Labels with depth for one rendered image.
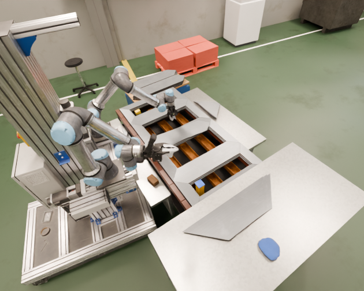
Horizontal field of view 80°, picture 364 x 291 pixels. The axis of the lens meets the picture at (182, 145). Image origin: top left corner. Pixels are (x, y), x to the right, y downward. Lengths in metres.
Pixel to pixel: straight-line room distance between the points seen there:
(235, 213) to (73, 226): 1.78
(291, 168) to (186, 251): 0.94
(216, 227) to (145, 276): 1.24
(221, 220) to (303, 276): 1.35
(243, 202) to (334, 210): 0.55
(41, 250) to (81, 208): 1.01
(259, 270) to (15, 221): 2.79
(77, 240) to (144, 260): 0.69
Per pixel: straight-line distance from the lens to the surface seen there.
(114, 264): 2.57
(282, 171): 1.71
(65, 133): 1.22
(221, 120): 2.46
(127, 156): 1.27
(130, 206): 2.51
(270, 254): 1.38
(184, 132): 2.18
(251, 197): 1.50
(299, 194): 1.64
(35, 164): 1.82
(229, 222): 1.40
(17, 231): 3.26
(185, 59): 4.61
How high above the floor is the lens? 2.35
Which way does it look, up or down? 47 degrees down
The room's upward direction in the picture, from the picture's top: 6 degrees counter-clockwise
